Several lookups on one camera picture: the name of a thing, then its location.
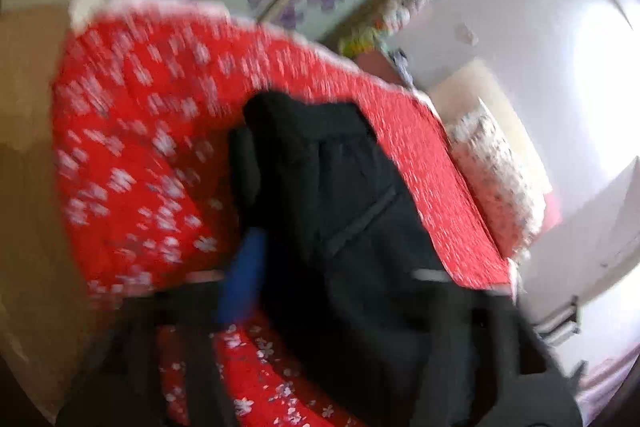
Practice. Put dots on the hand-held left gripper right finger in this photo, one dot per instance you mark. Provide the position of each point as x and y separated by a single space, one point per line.
500 357

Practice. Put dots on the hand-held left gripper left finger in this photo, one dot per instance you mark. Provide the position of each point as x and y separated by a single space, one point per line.
241 272

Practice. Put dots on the black pants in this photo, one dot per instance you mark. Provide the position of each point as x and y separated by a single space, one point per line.
340 227

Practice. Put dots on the red floral bed sheet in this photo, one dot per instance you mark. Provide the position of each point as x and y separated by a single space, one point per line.
150 147

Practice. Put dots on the white floral pillow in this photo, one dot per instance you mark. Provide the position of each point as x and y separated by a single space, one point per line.
500 167

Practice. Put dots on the wooden headboard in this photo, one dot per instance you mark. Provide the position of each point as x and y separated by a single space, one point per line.
495 107

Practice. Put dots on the colourful items on headboard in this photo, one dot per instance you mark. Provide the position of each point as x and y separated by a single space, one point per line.
405 7

